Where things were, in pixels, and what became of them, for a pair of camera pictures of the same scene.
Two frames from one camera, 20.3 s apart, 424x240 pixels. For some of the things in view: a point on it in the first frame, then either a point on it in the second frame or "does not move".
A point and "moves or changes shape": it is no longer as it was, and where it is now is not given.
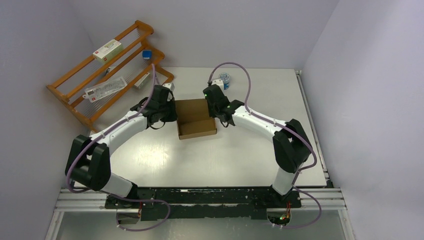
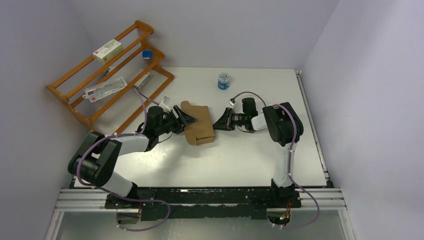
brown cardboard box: x=193 y=118 moves or changes shape
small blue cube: x=147 y=54 does not move
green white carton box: x=108 y=51 does not move
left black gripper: x=171 y=101 → x=183 y=119
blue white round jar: x=225 y=77 does not move
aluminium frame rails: x=331 y=197 does not move
